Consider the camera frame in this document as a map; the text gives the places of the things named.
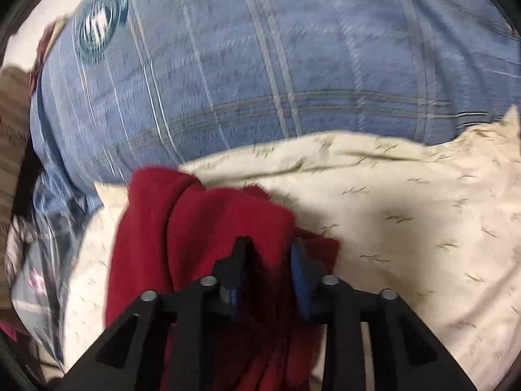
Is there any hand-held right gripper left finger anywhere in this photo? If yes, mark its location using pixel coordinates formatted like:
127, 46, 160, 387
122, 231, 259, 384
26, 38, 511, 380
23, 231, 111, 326
61, 237, 251, 391

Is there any grey star-print quilt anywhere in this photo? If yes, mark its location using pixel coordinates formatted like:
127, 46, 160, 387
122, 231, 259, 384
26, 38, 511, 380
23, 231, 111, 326
8, 171, 102, 375

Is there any dark red printed cloth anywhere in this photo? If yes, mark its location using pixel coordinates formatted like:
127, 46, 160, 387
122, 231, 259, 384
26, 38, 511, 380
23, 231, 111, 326
35, 18, 72, 78

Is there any red knit garment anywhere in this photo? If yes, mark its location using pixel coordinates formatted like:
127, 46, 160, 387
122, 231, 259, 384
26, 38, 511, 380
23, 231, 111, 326
105, 167, 340, 391

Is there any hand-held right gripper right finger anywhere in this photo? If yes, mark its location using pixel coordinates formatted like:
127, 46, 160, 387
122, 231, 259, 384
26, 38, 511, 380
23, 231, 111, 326
291, 238, 477, 391

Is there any cream printed bedsheet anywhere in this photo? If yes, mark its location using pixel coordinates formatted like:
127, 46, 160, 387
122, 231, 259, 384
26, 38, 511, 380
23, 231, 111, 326
61, 106, 521, 391

